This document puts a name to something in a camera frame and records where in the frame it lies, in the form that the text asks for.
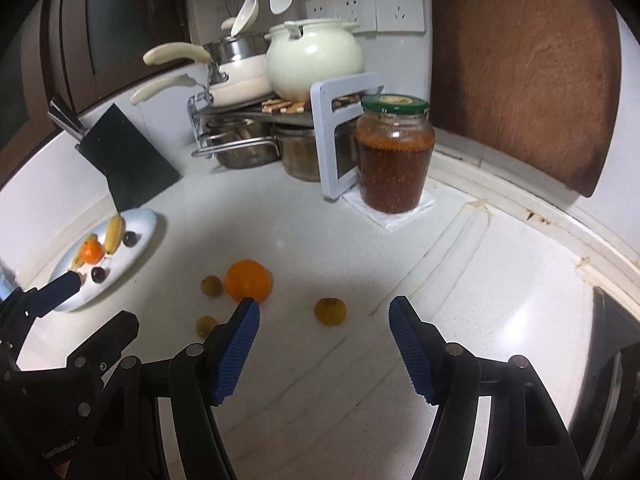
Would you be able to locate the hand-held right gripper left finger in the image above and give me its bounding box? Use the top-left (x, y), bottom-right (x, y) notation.
top-left (67, 297), bottom-right (261, 480)

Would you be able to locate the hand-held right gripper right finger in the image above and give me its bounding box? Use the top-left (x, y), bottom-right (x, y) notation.
top-left (388, 296), bottom-right (586, 480)

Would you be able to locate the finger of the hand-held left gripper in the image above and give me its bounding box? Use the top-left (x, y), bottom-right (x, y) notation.
top-left (15, 311), bottom-right (140, 391)
top-left (0, 271), bottom-right (85, 356)

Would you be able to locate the light blue plate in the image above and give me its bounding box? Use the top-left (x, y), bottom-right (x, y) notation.
top-left (48, 208), bottom-right (158, 312)

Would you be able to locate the yellow round fruit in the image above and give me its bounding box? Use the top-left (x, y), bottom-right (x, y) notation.
top-left (314, 297), bottom-right (347, 327)

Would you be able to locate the small yellow banana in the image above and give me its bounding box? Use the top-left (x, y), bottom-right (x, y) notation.
top-left (71, 232), bottom-right (98, 271)

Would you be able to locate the large orange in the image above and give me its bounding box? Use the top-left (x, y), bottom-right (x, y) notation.
top-left (225, 259), bottom-right (274, 304)

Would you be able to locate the large yellow banana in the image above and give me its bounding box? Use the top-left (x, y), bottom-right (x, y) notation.
top-left (103, 214), bottom-right (125, 255)

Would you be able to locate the white folded cloth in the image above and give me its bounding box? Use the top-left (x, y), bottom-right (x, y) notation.
top-left (342, 185), bottom-right (436, 232)

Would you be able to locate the black knife block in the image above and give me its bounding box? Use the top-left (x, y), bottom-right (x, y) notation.
top-left (75, 103), bottom-right (181, 212)

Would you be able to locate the glass jar with green lid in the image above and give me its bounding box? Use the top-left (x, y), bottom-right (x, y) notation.
top-left (354, 94), bottom-right (436, 215)

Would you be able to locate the steel sink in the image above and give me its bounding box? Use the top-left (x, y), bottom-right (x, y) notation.
top-left (565, 285), bottom-right (640, 480)

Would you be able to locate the white metal kitchen rack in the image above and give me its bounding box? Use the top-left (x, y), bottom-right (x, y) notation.
top-left (189, 72), bottom-right (385, 199)

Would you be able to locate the wooden trivet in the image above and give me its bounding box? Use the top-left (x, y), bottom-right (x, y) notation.
top-left (261, 94), bottom-right (362, 114)

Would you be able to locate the dark wooden cabinet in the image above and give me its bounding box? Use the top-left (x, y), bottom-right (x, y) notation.
top-left (0, 0), bottom-right (196, 161)

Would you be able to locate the cream saucepan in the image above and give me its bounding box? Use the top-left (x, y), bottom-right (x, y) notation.
top-left (130, 55), bottom-right (273, 107)

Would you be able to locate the cream ceramic pot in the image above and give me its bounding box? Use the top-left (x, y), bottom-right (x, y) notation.
top-left (265, 20), bottom-right (365, 101)

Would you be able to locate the wooden cutting board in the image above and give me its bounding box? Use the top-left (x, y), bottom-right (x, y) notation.
top-left (430, 0), bottom-right (623, 199)

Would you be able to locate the silver handled knife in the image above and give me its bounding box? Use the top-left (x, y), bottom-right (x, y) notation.
top-left (47, 110), bottom-right (88, 142)

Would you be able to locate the steel pot with long handle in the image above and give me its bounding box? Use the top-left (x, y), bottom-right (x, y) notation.
top-left (192, 120), bottom-right (281, 170)

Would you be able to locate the steel pot with cream handle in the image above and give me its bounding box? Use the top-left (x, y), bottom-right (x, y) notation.
top-left (144, 32), bottom-right (271, 67)

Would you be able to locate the white wall socket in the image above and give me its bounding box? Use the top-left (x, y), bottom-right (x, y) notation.
top-left (375, 0), bottom-right (426, 33)
top-left (305, 0), bottom-right (340, 21)
top-left (336, 0), bottom-right (377, 32)

